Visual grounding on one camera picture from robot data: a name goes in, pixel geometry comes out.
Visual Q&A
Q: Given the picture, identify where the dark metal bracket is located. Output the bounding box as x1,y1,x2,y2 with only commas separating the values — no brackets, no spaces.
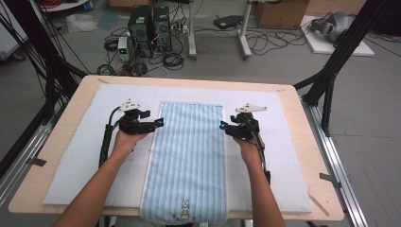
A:
26,156,47,167
319,172,342,189

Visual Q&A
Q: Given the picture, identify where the black metal frame strut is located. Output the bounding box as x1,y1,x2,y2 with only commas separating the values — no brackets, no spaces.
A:
292,0,391,137
0,0,90,179

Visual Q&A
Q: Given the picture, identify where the aluminium rail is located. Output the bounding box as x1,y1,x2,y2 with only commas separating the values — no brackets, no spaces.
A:
0,100,64,208
302,98,369,227

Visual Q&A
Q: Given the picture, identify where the blue striped towel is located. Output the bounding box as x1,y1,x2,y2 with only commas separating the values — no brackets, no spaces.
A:
140,101,230,227

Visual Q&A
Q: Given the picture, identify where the flat black device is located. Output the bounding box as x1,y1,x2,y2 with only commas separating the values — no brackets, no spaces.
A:
213,14,244,30

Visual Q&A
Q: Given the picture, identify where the white power supply box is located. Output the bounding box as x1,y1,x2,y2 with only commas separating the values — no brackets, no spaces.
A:
116,36,131,63

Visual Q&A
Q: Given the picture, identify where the person's left hand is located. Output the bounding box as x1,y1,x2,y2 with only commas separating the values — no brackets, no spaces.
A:
112,130,148,161

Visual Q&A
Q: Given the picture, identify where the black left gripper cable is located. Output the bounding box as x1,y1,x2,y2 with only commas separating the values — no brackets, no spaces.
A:
98,106,123,170

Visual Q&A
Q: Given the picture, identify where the thin wooden stick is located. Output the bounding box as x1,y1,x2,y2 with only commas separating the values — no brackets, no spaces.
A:
307,191,331,218

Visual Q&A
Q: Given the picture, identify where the white desk leg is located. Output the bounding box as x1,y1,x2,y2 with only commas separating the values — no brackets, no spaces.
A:
187,0,199,61
238,0,253,61

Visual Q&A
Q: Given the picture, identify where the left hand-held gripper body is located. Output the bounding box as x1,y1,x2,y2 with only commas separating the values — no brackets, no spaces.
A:
118,98,156,136

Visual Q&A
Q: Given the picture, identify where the coil of black cable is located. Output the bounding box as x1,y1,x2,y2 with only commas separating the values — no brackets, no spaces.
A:
162,51,185,71

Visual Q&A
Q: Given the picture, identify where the white grid mat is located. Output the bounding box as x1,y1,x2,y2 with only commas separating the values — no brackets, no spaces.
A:
43,83,313,214

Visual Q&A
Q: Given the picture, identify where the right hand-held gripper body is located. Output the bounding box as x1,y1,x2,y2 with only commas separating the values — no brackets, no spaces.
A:
227,103,269,142

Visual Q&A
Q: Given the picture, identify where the white floor board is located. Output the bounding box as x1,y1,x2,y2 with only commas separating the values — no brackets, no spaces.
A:
299,14,375,58

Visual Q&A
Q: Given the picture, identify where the large black computer tower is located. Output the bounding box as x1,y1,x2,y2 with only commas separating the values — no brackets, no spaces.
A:
127,4,155,59

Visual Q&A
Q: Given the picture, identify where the brown cardboard box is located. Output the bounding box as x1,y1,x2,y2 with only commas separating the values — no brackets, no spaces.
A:
253,0,310,30

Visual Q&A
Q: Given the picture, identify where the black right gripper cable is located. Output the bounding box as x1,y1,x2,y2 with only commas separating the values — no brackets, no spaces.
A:
249,119,272,187

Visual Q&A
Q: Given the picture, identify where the slim black computer tower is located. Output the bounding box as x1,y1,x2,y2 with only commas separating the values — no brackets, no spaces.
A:
152,5,173,53

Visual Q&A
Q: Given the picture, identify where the white cabinet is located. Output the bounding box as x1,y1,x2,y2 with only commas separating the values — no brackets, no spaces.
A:
0,0,30,61

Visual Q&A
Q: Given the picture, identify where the grey helmet-shaped device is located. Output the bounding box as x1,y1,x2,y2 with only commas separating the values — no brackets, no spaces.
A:
309,11,356,44

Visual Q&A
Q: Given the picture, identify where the person's right hand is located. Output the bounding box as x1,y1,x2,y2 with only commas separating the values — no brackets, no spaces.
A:
235,135,266,171

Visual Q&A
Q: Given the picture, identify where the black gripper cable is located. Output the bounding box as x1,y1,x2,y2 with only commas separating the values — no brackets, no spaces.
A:
98,106,123,170
249,119,272,187

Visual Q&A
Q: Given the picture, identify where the tangle of floor cables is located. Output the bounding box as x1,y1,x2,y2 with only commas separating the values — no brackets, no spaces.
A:
245,27,314,58

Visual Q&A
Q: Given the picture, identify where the clear plastic bag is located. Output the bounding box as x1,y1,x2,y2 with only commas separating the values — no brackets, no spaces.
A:
65,12,99,34

